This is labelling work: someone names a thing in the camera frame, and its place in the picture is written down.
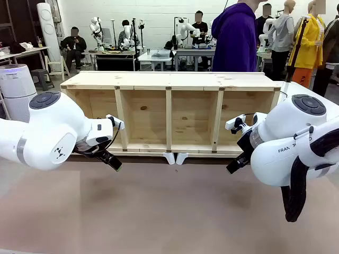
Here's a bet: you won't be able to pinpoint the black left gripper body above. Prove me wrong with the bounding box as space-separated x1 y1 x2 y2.
74 143 112 160

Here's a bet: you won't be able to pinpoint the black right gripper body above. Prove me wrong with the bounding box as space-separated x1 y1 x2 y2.
236 131 256 160

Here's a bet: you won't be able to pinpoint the wood riser white legs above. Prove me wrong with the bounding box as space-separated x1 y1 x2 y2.
175 152 245 166
69 151 176 166

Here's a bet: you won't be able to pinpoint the grey plastic stool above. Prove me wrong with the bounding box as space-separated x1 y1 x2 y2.
30 69 55 92

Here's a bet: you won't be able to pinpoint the white wooden step chair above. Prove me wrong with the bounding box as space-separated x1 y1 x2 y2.
44 55 71 81

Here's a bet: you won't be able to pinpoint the white cylindrical air purifier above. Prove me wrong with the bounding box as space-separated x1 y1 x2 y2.
0 63 38 123

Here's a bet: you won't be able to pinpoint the black framed work table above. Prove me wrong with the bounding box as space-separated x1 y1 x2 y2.
88 49 137 72

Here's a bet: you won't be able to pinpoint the pine wooden shelf unit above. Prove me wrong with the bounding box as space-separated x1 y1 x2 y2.
60 70 282 155

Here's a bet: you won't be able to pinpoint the person in purple hoodie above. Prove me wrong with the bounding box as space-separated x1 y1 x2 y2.
211 0 269 73

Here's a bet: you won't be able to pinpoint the seated person black clothes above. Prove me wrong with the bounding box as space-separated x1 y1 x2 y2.
60 26 88 71

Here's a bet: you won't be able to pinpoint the grey work table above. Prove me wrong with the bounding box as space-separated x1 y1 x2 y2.
174 47 216 72

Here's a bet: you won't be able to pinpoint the black yellow tripod stand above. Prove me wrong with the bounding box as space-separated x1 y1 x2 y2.
284 16 310 83

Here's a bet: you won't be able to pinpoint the white work table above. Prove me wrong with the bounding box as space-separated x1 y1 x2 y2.
138 48 177 72

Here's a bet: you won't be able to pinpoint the mannequin grey hoodie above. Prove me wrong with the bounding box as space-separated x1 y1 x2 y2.
270 0 296 81

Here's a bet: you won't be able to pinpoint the cluttered white side table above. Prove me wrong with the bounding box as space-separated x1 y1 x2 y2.
0 39 51 70

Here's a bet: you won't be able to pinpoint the mannequin yellow jacket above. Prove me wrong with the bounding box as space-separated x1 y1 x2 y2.
287 0 328 89

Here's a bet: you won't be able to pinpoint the seated person plaid shirt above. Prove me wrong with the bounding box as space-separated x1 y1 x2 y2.
117 19 140 50

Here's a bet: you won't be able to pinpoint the tall white air conditioner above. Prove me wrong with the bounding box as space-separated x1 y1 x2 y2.
36 2 63 72

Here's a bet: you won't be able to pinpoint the standing person black top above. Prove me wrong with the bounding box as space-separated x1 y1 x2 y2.
255 3 275 51

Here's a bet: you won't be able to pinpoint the person dark jacket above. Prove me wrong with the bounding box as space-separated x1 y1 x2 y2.
312 14 339 98

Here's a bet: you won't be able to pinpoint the person black shirt working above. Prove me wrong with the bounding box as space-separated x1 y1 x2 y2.
190 10 210 46

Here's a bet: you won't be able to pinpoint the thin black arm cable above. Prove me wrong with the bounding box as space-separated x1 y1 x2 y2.
73 122 122 157

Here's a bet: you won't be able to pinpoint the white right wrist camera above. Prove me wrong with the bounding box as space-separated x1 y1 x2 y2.
225 114 251 135

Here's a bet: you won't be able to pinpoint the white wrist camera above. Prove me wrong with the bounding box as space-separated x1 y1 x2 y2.
105 114 126 131
225 114 251 135

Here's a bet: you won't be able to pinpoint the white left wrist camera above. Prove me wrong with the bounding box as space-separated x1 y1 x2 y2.
105 114 126 131

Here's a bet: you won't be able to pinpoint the black braided cable sleeve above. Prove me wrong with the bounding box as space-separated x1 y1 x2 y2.
280 129 339 223

